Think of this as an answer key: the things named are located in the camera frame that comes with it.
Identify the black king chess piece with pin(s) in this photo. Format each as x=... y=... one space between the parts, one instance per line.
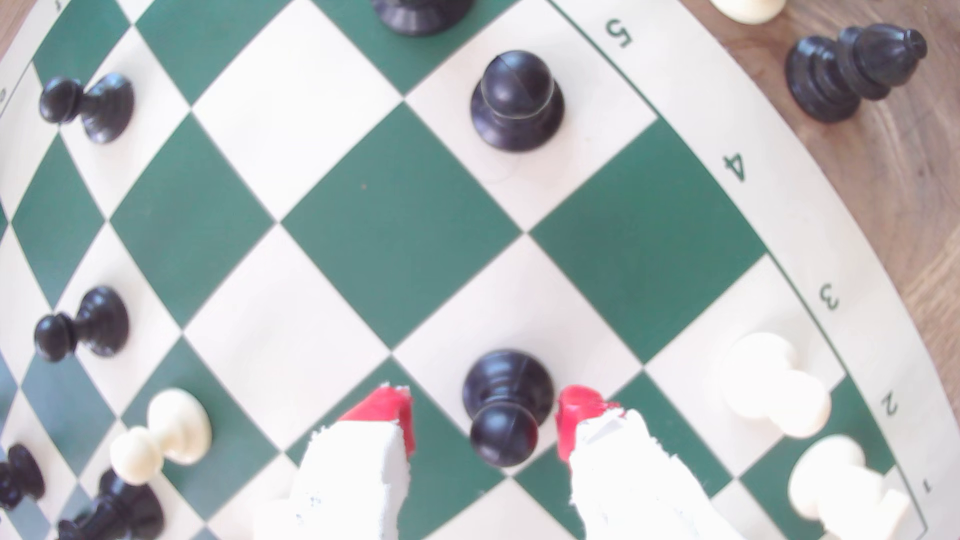
x=124 y=510

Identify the white knight chess piece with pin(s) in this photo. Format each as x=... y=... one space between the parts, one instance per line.
x=836 y=480

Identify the black pawn chess piece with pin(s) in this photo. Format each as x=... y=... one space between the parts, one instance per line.
x=97 y=322
x=105 y=109
x=517 y=101
x=506 y=390

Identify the black knight chess piece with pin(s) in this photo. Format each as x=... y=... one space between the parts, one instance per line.
x=21 y=476
x=420 y=13

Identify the black bishop chess piece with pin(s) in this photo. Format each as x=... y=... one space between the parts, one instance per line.
x=825 y=75

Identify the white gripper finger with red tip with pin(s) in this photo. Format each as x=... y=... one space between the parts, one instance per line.
x=630 y=480
x=349 y=480

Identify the white pawn chess piece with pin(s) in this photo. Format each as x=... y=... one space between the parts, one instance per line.
x=176 y=427
x=761 y=375

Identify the green and cream chess mat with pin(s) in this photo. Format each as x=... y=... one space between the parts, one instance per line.
x=397 y=225

